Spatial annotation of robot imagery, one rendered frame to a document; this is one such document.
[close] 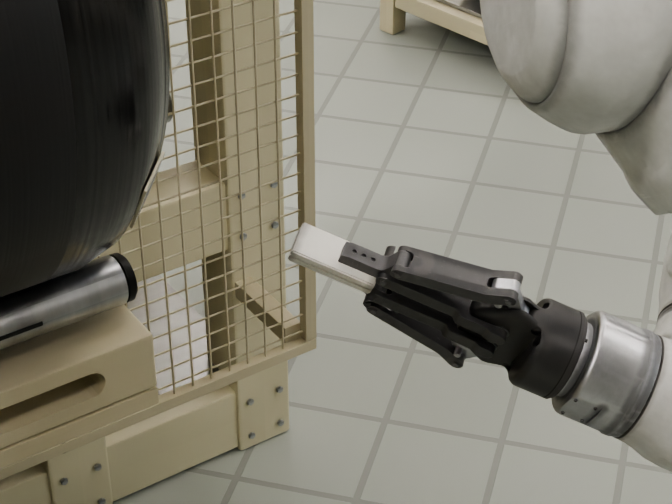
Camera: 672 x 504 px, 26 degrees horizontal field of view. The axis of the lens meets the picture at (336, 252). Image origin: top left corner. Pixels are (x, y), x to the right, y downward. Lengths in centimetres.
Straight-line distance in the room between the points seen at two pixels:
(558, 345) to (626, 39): 55
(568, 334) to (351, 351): 152
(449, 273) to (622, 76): 51
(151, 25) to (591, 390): 43
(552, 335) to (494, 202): 194
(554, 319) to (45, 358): 43
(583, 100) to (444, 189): 247
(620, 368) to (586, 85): 54
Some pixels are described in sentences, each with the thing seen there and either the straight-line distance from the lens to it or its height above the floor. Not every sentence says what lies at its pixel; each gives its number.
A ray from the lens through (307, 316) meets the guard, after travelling 211.
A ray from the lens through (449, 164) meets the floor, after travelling 319.
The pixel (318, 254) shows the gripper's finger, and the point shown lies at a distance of 113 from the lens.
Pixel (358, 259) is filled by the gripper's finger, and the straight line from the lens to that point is 112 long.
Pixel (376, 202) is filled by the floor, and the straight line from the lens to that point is 305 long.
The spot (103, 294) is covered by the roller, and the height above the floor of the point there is 91.
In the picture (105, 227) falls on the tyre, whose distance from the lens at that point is 111.
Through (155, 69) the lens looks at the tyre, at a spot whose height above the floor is 116.
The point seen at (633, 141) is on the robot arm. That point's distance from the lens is 65.
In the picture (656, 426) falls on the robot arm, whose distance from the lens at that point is 116.
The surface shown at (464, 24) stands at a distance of 356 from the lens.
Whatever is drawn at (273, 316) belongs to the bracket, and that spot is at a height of 34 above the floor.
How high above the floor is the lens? 163
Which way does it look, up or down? 34 degrees down
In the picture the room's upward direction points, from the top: straight up
